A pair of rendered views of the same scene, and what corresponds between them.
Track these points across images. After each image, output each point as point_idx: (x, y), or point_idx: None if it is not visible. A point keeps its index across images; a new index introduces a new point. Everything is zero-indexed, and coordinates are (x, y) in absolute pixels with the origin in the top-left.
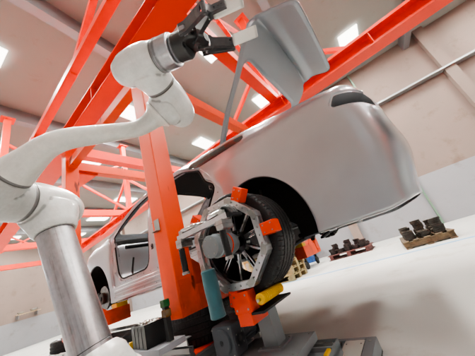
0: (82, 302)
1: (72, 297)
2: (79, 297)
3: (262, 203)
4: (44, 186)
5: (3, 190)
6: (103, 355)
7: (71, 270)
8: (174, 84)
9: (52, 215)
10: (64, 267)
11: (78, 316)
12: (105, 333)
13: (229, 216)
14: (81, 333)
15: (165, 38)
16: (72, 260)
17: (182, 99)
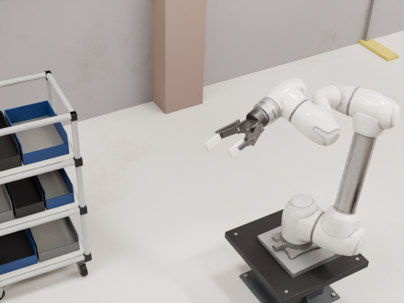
0: (341, 185)
1: (341, 178)
2: (342, 181)
3: None
4: (355, 101)
5: None
6: (329, 214)
7: (347, 165)
8: (291, 121)
9: (353, 124)
10: (347, 160)
11: (338, 189)
12: (341, 208)
13: None
14: (336, 197)
15: None
16: (350, 160)
17: (301, 132)
